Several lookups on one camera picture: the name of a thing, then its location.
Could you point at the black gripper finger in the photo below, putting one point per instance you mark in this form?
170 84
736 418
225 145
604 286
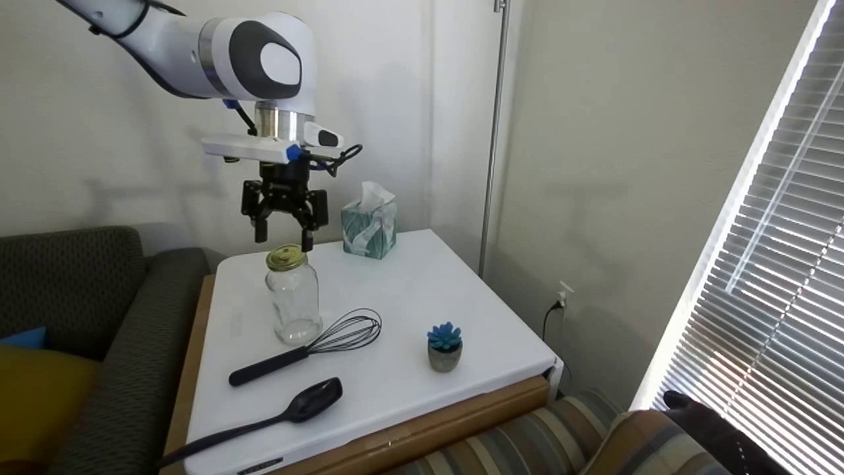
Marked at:
314 212
256 201

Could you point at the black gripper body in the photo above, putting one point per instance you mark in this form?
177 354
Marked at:
285 182

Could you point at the gold metal jar lid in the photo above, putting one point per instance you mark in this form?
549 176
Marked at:
285 259

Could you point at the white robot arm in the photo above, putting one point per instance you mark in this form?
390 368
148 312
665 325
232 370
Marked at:
175 54

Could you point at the teal patterned tissue box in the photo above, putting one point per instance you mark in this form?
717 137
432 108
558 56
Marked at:
369 232

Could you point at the clear glass jar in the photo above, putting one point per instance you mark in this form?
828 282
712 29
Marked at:
294 307

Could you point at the black plastic spatula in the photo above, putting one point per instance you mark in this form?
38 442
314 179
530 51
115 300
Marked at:
312 402

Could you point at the small blue potted succulent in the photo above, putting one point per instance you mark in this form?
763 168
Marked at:
444 351

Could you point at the dark grey sofa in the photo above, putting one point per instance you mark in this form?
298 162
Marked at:
132 351

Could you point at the blue cushion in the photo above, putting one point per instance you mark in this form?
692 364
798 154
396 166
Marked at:
25 339

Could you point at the yellow cushion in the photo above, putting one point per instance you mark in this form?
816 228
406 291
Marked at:
41 398

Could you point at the striped sofa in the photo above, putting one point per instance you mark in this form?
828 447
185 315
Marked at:
529 444

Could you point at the white window blinds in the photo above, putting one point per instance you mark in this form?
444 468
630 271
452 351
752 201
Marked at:
791 265

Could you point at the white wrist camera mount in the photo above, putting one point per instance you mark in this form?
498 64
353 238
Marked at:
237 147

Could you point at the thin vertical wall pole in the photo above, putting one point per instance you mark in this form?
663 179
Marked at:
490 158

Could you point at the wall outlet with plug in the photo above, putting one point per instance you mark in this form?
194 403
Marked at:
563 294

